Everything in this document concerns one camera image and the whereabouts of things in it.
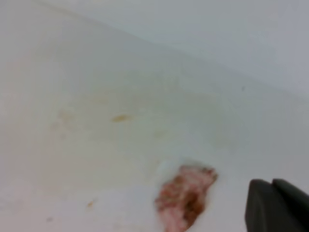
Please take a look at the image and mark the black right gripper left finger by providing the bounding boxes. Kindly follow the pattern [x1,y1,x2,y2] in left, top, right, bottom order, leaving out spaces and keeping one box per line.
[245,179,305,232]

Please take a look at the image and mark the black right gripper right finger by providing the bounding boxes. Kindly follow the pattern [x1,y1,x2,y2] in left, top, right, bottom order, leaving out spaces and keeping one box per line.
[272,179,309,232]

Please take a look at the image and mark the pink white striped rag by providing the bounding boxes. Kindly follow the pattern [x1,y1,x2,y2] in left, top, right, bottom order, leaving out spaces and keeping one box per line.
[154,165,218,232]

